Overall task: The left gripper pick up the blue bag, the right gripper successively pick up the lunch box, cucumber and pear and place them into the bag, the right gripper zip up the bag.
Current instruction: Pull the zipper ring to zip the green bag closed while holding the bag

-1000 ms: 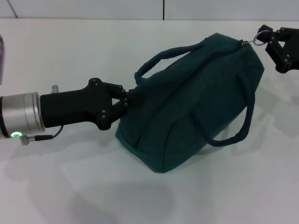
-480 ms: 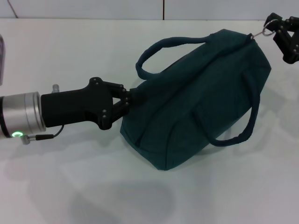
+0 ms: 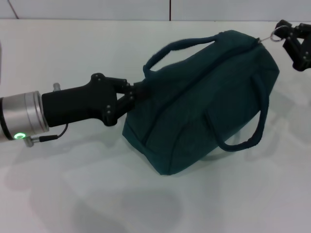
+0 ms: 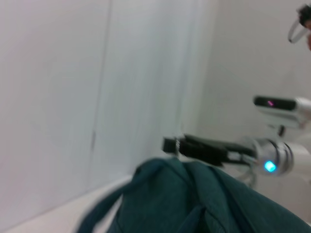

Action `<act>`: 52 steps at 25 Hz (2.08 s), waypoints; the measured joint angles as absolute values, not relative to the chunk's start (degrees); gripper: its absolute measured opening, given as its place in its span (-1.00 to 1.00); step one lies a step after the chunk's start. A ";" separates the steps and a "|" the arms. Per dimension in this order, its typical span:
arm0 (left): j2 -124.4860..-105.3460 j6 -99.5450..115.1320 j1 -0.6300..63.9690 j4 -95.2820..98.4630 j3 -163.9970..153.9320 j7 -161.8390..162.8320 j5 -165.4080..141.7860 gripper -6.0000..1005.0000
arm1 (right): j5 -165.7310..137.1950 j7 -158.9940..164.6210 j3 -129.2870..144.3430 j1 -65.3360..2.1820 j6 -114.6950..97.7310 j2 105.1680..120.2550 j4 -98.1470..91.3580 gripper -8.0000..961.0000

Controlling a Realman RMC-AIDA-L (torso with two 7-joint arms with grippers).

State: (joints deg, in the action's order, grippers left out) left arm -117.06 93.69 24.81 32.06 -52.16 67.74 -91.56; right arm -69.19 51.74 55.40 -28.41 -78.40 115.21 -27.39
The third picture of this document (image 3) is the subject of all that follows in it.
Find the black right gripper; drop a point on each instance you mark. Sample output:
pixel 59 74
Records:
pixel 306 53

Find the dark blue fabric lunch bag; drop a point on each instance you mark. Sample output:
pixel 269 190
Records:
pixel 194 109

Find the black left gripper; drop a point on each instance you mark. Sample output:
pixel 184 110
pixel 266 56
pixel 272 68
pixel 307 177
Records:
pixel 77 104

